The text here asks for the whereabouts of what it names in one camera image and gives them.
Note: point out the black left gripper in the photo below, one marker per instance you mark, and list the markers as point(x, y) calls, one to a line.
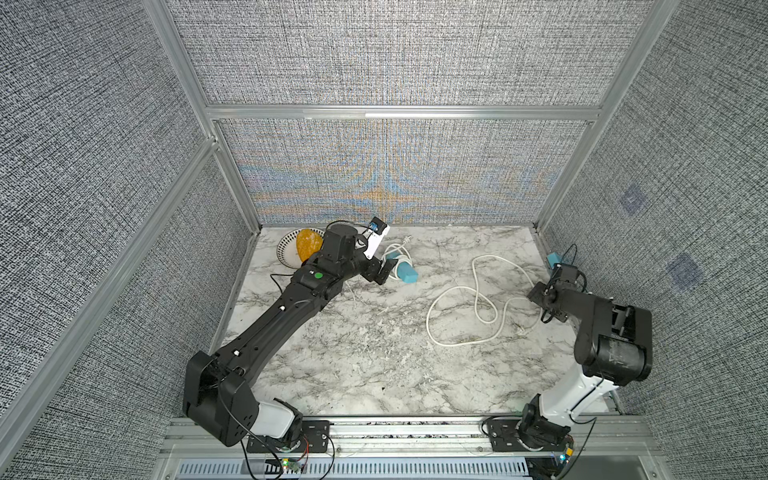
point(371, 273)

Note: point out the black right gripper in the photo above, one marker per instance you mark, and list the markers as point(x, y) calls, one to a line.
point(537, 290)

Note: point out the teal power strip with sockets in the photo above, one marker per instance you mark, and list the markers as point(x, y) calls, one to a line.
point(403, 269)

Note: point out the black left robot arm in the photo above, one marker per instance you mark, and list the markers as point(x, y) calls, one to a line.
point(217, 392)

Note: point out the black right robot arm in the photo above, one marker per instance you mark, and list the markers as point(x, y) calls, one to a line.
point(613, 348)

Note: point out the orange bread in bowl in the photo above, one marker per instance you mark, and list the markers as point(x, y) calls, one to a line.
point(308, 242)

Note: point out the white patterned bowl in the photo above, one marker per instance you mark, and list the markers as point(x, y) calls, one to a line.
point(286, 249)

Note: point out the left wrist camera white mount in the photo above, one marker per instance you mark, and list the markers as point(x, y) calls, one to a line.
point(377, 229)

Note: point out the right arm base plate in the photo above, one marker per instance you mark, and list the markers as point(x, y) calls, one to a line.
point(506, 435)

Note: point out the aluminium front rail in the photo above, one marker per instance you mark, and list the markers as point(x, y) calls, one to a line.
point(427, 436)

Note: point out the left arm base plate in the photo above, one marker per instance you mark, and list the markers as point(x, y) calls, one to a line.
point(302, 436)

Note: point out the white slotted cable duct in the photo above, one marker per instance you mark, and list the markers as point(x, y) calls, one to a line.
point(361, 468)

